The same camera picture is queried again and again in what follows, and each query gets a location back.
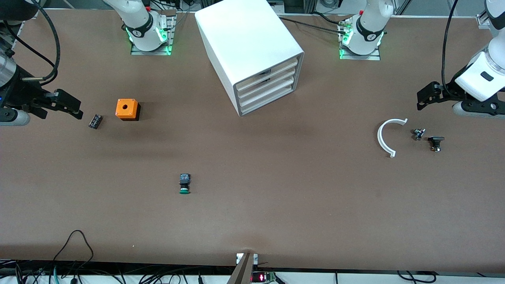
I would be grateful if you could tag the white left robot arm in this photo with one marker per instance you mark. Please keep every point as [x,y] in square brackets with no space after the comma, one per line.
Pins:
[371,23]

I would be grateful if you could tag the small black switch part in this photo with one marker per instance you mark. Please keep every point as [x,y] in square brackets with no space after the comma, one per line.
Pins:
[436,140]

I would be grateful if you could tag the small metal switch part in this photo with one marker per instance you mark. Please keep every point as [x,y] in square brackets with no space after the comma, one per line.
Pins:
[418,134]

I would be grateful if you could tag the circuit board with red display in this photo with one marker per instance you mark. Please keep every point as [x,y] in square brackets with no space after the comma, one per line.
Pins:
[260,277]

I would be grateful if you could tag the white curved plastic part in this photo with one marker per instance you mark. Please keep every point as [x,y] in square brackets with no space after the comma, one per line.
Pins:
[379,138]

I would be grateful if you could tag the green push button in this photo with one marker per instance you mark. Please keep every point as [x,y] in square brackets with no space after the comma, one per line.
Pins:
[184,180]

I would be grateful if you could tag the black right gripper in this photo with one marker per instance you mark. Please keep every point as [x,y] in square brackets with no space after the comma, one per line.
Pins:
[19,96]

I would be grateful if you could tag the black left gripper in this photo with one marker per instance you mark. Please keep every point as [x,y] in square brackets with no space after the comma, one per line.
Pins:
[450,93]

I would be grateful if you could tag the small black terminal block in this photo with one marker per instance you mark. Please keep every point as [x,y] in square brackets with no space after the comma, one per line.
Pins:
[95,121]

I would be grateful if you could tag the orange button enclosure box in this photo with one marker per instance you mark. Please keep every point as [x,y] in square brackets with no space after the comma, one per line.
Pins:
[126,108]

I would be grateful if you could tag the camera stand post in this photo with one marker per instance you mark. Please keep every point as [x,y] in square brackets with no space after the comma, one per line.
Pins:
[242,272]

